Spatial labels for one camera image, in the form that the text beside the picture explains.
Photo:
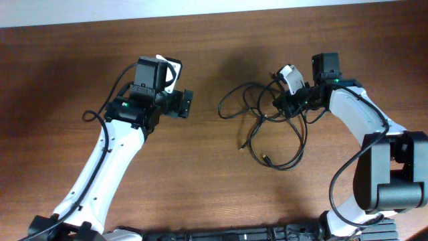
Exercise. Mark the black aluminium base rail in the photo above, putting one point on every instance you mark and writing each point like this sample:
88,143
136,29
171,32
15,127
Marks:
250,234

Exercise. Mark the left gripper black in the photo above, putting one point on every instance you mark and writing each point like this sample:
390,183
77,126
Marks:
176,109

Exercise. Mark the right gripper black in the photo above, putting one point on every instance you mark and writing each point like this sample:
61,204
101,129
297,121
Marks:
282,105

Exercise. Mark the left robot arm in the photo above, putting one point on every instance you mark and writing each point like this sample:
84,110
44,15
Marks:
127,118

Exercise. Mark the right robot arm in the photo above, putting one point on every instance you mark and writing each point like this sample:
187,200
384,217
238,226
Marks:
386,177

